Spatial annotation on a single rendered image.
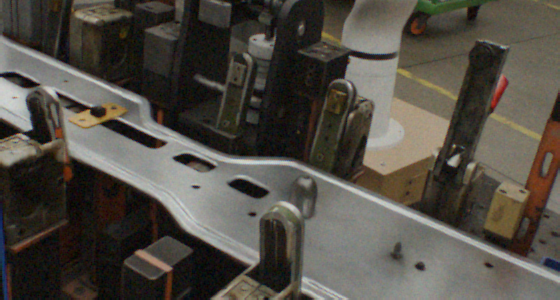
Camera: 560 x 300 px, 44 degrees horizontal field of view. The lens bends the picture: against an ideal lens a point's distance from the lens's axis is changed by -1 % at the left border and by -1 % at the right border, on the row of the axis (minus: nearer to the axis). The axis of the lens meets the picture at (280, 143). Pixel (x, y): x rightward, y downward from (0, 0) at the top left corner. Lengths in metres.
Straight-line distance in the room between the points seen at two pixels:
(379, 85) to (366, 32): 0.12
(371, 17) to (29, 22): 0.62
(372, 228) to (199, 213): 0.20
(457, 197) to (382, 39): 0.58
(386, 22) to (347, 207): 0.59
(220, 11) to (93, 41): 0.24
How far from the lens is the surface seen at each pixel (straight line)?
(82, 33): 1.17
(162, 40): 1.10
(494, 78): 0.84
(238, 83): 0.98
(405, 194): 1.46
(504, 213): 0.85
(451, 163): 0.87
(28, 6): 1.27
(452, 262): 0.81
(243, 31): 4.10
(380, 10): 1.34
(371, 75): 1.42
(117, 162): 0.90
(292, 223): 0.61
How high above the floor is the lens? 1.45
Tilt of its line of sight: 27 degrees down
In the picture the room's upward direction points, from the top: 9 degrees clockwise
